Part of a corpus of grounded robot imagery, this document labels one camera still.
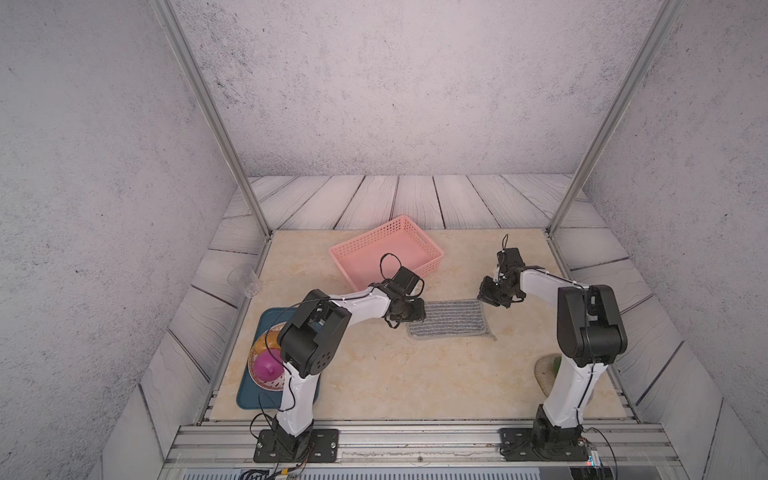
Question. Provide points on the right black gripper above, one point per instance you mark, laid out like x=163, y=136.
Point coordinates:
x=485, y=294

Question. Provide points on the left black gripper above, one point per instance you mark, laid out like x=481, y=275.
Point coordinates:
x=419, y=313

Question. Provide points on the grey striped square dishcloth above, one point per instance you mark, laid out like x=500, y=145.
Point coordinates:
x=451, y=319

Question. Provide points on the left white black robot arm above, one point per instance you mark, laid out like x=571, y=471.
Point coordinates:
x=309, y=339

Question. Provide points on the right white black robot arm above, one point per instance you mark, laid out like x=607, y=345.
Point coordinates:
x=590, y=334

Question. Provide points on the pink plastic basket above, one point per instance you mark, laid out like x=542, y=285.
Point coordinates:
x=374, y=255

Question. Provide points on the patterned plate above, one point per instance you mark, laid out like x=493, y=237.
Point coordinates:
x=264, y=341

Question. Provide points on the teal tray mat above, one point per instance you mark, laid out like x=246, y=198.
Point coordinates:
x=250, y=396

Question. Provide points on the clear plastic cup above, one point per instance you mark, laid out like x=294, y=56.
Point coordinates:
x=245, y=280

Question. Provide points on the right aluminium frame post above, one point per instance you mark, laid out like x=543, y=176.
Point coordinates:
x=650, y=47

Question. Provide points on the aluminium frame post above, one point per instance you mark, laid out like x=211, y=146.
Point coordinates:
x=650, y=47
x=185, y=57

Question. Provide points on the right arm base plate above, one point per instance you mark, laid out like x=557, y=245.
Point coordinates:
x=530, y=445

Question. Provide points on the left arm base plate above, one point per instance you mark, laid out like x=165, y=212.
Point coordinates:
x=311, y=446

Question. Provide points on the front aluminium rail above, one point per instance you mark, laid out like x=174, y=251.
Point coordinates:
x=610, y=449

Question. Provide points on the left aluminium frame post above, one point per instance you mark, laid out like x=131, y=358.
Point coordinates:
x=185, y=57

